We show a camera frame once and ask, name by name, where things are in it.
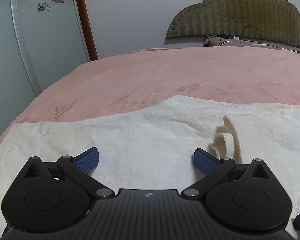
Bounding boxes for white textured pants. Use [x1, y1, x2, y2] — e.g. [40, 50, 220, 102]
[0, 95, 300, 237]

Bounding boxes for pink bed blanket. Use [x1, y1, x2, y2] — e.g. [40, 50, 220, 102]
[6, 46, 300, 135]

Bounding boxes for striped brown pillow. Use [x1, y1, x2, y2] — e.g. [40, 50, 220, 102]
[203, 36, 300, 55]

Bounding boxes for glass wardrobe sliding door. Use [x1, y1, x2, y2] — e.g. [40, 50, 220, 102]
[0, 0, 90, 136]

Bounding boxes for olive quilted headboard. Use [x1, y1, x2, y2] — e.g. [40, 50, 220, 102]
[166, 0, 300, 47]

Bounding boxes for black charging cable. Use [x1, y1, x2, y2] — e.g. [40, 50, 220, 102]
[214, 25, 273, 46]

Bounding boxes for brown wooden door frame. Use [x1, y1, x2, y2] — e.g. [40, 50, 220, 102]
[76, 0, 98, 61]

